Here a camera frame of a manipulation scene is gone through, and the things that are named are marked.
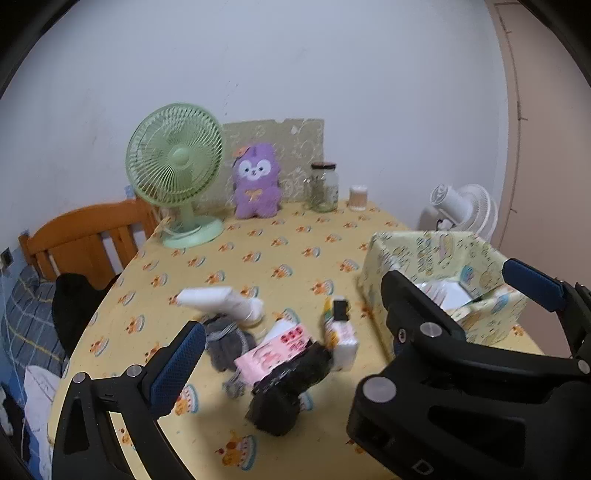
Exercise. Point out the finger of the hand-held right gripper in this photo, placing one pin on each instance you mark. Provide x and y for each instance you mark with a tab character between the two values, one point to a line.
531	284
415	304

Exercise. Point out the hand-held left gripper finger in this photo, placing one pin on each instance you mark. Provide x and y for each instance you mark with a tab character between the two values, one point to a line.
178	364

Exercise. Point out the yellow gift-wrapped box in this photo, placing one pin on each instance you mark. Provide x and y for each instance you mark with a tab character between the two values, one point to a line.
415	254

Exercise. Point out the grey knitted cloth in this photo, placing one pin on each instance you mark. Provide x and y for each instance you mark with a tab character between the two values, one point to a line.
228	344

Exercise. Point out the white tube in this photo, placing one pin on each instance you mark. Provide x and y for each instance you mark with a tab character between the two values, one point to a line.
212	297

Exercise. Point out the pink tissue packet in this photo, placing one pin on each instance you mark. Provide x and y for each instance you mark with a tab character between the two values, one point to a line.
272	350

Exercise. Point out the white packet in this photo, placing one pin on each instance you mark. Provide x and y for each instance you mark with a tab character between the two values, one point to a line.
445	293

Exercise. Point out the white electric fan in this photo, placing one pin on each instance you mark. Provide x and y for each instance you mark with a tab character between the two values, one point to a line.
466	205

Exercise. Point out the black cloth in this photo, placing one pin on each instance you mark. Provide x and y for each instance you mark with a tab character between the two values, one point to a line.
76	304

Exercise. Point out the cotton swab container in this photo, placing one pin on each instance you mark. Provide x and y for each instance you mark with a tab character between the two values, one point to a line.
358	198

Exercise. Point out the beige door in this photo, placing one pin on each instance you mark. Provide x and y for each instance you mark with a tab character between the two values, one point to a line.
549	138

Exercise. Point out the glass jar with black lid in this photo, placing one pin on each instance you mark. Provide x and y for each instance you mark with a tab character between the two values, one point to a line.
324	189

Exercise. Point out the yellow printed tablecloth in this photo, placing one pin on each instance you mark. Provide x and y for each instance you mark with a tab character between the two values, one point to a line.
277	249

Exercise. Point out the blue plaid bedding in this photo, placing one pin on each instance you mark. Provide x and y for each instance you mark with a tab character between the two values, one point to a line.
27	318

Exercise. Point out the crumpled white cloth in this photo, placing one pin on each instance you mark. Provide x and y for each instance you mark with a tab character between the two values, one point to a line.
4	410

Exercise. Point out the purple plush toy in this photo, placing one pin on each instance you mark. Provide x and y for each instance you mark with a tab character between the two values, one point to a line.
256	184

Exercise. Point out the beige patterned board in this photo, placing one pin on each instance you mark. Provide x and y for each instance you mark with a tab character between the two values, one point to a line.
295	147

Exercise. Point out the green desk fan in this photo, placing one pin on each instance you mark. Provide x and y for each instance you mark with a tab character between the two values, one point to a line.
178	157

